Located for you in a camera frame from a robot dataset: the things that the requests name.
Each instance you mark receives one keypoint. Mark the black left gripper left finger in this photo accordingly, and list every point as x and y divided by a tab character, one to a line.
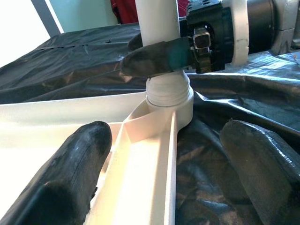
65	175

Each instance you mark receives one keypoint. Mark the white plastic table leg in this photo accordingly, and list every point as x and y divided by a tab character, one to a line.
159	21

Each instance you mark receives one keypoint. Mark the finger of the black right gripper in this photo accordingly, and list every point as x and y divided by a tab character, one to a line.
154	61
136	43

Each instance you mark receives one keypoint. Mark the black plastic table cover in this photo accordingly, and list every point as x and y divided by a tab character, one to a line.
70	58

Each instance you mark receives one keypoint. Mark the red hanging coat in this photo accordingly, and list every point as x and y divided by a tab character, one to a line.
124	11

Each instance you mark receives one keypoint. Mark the white plastic table top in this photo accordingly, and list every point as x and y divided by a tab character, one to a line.
145	175

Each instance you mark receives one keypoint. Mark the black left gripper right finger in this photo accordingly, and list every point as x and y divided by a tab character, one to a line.
264	175

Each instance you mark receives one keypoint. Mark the dark grey wall post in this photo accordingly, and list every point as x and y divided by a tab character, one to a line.
47	16

